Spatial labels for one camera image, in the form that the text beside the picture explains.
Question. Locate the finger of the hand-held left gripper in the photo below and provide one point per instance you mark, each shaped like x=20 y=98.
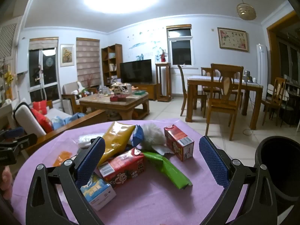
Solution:
x=24 y=141
x=14 y=132

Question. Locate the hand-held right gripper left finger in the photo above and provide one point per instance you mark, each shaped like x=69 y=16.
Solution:
x=90 y=161

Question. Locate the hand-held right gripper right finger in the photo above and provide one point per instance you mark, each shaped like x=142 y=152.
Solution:
x=214 y=161

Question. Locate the yellow snack packet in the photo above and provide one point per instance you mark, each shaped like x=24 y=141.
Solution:
x=114 y=140

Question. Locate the blue snack bag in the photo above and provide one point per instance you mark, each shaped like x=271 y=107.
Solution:
x=138 y=133

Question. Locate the black trash bin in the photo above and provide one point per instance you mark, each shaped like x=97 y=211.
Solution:
x=281 y=159

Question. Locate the white cushion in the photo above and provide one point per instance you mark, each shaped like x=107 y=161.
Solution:
x=28 y=119

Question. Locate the clear plastic bag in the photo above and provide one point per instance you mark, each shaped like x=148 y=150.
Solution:
x=85 y=140

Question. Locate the large red cushion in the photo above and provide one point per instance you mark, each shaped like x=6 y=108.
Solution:
x=43 y=121

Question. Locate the orange wrapper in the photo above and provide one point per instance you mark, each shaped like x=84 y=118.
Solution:
x=62 y=157

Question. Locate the blue and yellow tissue pack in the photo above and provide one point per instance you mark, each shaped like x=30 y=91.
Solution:
x=98 y=192

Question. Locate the red drink carton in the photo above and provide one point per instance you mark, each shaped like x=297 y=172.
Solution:
x=178 y=143
x=121 y=168

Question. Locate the small red cushion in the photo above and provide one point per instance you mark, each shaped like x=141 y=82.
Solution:
x=39 y=106

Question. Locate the wooden sofa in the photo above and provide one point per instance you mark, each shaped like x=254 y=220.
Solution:
x=89 y=119

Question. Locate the blue cloth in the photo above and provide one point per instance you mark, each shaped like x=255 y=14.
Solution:
x=63 y=121

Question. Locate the green wrapper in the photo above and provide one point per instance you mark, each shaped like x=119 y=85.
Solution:
x=168 y=168

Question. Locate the white paper scrap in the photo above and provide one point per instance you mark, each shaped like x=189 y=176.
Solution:
x=164 y=150

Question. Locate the wooden dining chair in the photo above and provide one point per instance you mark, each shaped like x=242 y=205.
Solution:
x=222 y=107
x=276 y=89
x=206 y=71
x=182 y=84

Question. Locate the yellow flowers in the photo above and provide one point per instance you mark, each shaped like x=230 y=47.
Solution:
x=9 y=77

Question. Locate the purple tablecloth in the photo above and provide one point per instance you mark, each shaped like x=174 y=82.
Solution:
x=164 y=199

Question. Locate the wooden armchair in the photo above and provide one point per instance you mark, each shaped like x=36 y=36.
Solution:
x=70 y=98

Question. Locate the wooden coffee table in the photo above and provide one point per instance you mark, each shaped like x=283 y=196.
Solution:
x=121 y=104

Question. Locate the white fluffy ball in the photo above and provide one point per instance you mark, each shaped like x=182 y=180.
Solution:
x=152 y=136

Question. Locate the glass balcony door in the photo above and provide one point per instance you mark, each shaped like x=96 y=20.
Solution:
x=49 y=75

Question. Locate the red box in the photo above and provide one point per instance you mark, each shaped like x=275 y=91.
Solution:
x=117 y=98

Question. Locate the white goose toy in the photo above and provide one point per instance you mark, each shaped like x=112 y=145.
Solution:
x=80 y=88

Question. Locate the wooden dining table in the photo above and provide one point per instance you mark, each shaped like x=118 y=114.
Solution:
x=199 y=85

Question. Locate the white carved box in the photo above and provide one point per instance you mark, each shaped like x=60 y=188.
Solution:
x=121 y=89

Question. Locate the green tray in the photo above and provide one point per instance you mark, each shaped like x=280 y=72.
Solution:
x=139 y=93

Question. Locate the white radiator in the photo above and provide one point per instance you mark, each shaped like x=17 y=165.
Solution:
x=179 y=83

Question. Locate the wooden television cabinet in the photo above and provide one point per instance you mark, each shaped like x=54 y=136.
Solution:
x=147 y=90

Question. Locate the metal kettle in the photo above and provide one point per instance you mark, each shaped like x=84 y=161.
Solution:
x=246 y=75

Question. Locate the white lattice panel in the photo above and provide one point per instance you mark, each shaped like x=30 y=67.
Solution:
x=9 y=39

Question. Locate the framed sunflower painting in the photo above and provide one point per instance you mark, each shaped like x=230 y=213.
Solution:
x=67 y=55

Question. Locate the striped roller blind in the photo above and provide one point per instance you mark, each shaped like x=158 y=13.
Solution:
x=88 y=61

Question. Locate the black television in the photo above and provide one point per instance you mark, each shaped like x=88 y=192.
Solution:
x=136 y=71

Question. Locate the white standing air conditioner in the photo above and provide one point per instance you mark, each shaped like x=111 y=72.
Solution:
x=261 y=70

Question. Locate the wooden bookshelf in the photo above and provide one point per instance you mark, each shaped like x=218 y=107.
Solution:
x=118 y=61

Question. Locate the tall wooden plant stand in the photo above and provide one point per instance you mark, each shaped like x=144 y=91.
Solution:
x=163 y=65

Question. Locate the white framed window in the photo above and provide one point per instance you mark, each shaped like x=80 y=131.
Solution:
x=180 y=49

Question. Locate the red flower arrangement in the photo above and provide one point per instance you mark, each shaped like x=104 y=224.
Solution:
x=163 y=55

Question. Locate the framed floral picture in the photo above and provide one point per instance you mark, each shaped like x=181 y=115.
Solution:
x=233 y=39

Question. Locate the gold pendant lamp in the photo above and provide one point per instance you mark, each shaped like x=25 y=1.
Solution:
x=246 y=10

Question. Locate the wooden doorway frame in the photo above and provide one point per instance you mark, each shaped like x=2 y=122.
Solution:
x=270 y=51

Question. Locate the blue wall decal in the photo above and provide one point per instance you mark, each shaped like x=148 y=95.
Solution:
x=140 y=45

